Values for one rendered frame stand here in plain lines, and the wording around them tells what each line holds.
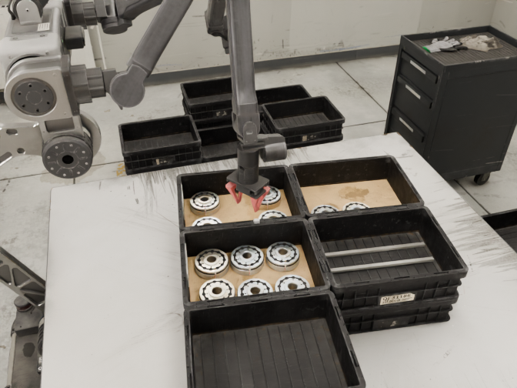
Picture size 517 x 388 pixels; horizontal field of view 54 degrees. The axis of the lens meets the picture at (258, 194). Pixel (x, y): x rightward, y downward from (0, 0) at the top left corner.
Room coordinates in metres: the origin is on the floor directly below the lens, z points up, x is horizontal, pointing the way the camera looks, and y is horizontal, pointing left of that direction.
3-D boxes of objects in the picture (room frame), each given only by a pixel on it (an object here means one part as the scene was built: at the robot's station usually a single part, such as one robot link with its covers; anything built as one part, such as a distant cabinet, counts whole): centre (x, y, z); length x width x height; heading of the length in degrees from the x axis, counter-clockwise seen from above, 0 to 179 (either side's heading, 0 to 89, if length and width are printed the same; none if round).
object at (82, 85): (1.08, 0.40, 1.45); 0.09 x 0.08 x 0.12; 16
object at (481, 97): (2.74, -1.17, 0.45); 0.60 x 0.45 x 0.90; 106
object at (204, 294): (0.97, 0.12, 0.86); 0.10 x 0.10 x 0.01
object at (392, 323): (1.10, -0.37, 0.76); 0.40 x 0.30 x 0.12; 99
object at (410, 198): (1.40, -0.33, 0.87); 0.40 x 0.30 x 0.11; 99
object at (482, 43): (2.82, -1.27, 0.88); 0.29 x 0.22 x 0.03; 106
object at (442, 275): (1.10, -0.37, 0.92); 0.40 x 0.30 x 0.02; 99
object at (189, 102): (2.79, 0.25, 0.37); 0.40 x 0.30 x 0.45; 106
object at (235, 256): (1.11, 0.04, 0.86); 0.10 x 0.10 x 0.01
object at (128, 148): (2.29, 0.52, 0.37); 0.40 x 0.30 x 0.45; 106
